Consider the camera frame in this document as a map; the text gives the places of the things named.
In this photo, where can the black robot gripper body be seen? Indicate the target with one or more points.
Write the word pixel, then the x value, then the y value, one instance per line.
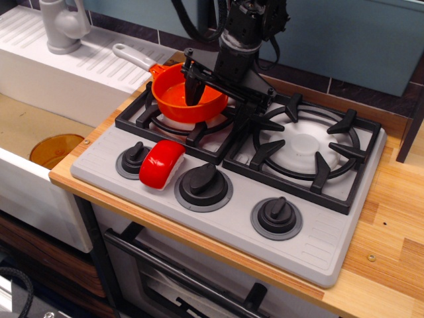
pixel 231 71

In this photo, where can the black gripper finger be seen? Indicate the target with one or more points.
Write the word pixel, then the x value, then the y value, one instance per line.
pixel 245 116
pixel 194 89

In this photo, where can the orange pot with grey handle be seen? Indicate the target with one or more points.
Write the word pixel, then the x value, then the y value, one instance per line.
pixel 168 88

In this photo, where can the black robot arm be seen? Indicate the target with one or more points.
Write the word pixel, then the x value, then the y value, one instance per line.
pixel 255 22

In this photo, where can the black left burner grate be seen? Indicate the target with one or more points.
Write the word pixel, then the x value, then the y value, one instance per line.
pixel 209 141

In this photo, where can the black burner grate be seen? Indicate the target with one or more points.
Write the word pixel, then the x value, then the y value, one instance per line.
pixel 209 141
pixel 315 153

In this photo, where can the black right burner grate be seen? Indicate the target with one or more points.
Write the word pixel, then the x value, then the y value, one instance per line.
pixel 315 153

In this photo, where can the black middle stove knob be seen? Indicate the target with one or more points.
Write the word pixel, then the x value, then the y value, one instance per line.
pixel 203 189

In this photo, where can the black stove knob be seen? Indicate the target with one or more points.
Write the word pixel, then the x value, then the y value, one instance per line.
pixel 276 219
pixel 203 189
pixel 129 162

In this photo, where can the red and white toy sushi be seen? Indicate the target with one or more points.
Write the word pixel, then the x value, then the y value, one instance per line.
pixel 161 164

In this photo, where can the black left stove knob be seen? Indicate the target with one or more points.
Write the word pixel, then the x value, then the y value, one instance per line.
pixel 129 162

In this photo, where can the black right stove knob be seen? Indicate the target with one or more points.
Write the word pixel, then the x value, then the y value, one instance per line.
pixel 276 219

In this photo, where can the grey toy stove top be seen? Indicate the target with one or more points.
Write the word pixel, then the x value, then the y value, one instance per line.
pixel 315 254

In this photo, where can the grey toy faucet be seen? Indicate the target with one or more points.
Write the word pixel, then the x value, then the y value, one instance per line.
pixel 64 28

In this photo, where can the white toy sink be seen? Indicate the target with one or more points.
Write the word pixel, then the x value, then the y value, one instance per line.
pixel 45 94

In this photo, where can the orange sink drain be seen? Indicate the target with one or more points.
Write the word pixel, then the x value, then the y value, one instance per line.
pixel 50 151

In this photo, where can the black oven door handle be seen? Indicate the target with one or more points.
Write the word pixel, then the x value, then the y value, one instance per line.
pixel 126 241

